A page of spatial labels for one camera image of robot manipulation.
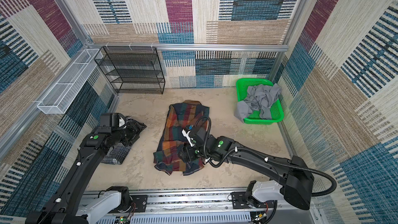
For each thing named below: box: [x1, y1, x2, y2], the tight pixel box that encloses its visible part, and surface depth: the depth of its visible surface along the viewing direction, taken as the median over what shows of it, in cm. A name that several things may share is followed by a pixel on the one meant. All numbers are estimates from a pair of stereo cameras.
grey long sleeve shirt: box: [233, 83, 282, 124], surface depth 104 cm
